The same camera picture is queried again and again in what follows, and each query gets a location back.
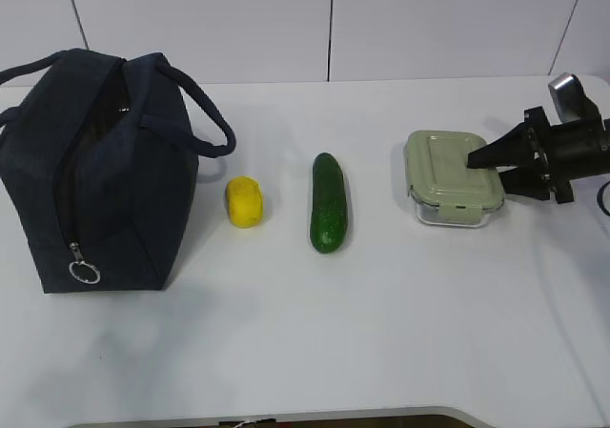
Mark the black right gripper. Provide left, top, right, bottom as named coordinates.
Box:
left=467, top=107, right=609, bottom=204

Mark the green lid glass container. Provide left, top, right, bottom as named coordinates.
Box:
left=403, top=131, right=505, bottom=228

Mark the yellow lemon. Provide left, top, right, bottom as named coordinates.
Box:
left=225, top=176, right=264, bottom=229

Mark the dark blue lunch bag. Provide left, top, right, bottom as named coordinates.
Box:
left=1, top=49, right=236, bottom=294

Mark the green cucumber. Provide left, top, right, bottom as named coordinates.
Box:
left=310, top=153, right=349, bottom=254

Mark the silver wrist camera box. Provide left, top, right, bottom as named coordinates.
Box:
left=548, top=72, right=601, bottom=124

